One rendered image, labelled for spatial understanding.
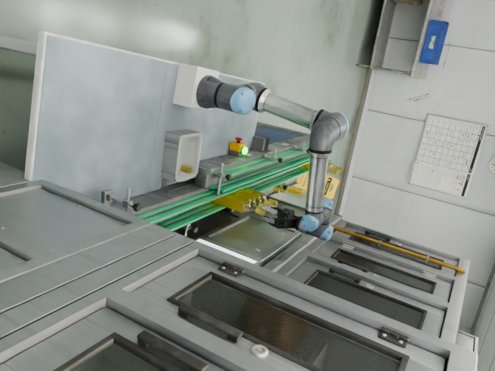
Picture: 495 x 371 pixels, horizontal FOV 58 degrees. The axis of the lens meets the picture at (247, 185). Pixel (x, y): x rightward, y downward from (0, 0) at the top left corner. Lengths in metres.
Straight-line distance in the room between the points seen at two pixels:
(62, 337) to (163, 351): 0.19
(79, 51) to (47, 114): 0.24
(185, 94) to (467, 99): 6.19
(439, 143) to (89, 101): 6.69
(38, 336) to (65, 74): 0.98
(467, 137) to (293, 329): 6.98
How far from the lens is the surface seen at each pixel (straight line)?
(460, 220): 8.09
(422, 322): 1.99
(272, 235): 2.30
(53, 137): 1.68
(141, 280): 1.08
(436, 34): 7.25
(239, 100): 1.97
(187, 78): 2.07
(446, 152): 7.88
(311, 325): 1.05
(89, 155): 1.80
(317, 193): 1.92
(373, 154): 8.09
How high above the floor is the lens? 2.02
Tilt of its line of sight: 25 degrees down
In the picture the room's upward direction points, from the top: 108 degrees clockwise
